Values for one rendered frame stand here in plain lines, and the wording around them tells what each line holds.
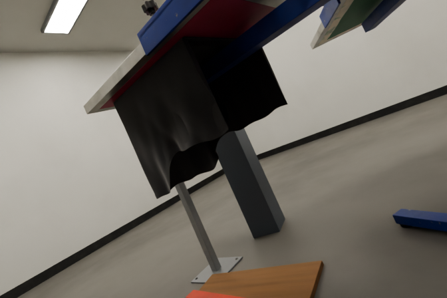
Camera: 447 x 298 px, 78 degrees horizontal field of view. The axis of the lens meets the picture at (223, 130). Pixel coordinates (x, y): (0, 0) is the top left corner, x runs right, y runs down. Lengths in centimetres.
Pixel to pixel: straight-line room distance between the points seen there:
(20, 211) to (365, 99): 493
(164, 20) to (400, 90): 416
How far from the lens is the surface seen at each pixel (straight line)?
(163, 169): 104
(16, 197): 425
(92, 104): 118
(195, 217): 157
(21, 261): 421
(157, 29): 80
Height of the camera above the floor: 62
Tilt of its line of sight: 2 degrees up
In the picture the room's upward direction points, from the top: 24 degrees counter-clockwise
